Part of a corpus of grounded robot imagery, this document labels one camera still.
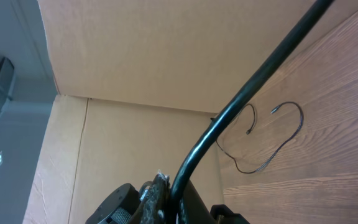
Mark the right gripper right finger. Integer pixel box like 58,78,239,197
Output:
177,180,216,224

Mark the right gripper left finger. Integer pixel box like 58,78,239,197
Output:
129,172,170,224

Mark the black usb cable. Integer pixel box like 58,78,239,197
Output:
214,101,305,175
168,0,335,224

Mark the cardboard side wall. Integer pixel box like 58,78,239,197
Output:
24,95,211,223

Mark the cardboard back wall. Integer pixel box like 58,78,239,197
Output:
37,0,358,114

